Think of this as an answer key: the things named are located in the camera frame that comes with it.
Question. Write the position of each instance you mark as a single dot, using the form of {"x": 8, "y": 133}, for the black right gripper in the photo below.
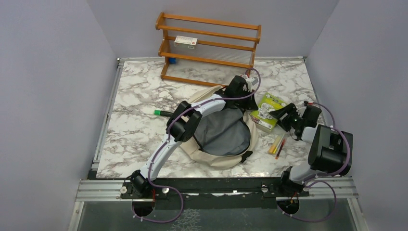
{"x": 289, "y": 109}

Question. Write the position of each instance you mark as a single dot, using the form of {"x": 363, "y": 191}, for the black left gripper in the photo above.
{"x": 249, "y": 104}

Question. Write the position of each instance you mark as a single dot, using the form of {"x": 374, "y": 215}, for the green comic book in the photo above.
{"x": 262, "y": 118}

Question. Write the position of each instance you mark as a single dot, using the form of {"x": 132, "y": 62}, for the cream canvas student bag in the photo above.
{"x": 223, "y": 139}

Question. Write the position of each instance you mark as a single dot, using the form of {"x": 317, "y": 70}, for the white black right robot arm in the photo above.
{"x": 330, "y": 152}

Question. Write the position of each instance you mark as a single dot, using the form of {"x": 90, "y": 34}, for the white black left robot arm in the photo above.
{"x": 180, "y": 127}

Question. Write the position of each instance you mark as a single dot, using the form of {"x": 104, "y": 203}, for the orange wooden shelf rack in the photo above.
{"x": 220, "y": 43}

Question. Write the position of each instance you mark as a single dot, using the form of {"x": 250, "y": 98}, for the small blue item on shelf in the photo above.
{"x": 172, "y": 60}

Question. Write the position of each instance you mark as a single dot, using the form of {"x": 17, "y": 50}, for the white red box on shelf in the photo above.
{"x": 185, "y": 42}

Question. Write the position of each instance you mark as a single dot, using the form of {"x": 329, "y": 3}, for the green black highlighter marker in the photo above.
{"x": 162, "y": 113}

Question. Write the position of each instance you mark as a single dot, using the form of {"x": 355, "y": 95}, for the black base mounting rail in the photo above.
{"x": 209, "y": 193}

